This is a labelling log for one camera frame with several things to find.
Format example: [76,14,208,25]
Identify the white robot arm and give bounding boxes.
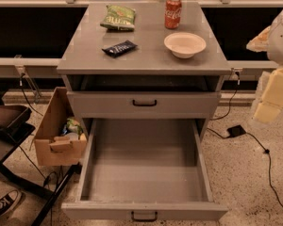
[246,9,283,124]

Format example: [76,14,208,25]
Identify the grey drawer cabinet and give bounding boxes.
[58,1,230,134]

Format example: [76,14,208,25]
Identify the grey top drawer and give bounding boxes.
[67,91,220,119]

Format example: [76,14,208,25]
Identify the dark blue snack bar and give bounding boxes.
[102,40,137,57]

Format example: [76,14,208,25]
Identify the white paper bowl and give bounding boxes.
[164,32,207,58]

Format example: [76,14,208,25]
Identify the snack bags inside box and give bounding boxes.
[61,117,86,140]

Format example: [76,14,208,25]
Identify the green chip bag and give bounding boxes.
[100,5,136,31]

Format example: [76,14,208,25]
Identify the black power adapter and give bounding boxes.
[227,125,246,137]

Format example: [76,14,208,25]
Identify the brown cardboard box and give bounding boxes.
[34,88,87,166]

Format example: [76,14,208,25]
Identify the red Coca-Cola can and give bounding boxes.
[164,0,182,29]

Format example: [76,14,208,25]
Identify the dark tray on table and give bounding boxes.
[0,98,31,137]

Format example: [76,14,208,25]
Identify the black white sneaker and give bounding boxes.
[0,189,22,217]

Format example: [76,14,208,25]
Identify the black hanging cable right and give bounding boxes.
[210,71,241,121]

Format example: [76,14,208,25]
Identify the black hanging cable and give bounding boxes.
[19,73,44,117]
[210,71,241,121]

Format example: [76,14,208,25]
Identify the black hanging cable left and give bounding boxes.
[19,73,44,117]

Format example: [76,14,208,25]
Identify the black table frame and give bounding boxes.
[0,122,83,226]

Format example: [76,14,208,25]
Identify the black floor cable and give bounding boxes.
[207,127,283,216]

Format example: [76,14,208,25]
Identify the grey wall rail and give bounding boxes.
[0,57,277,79]

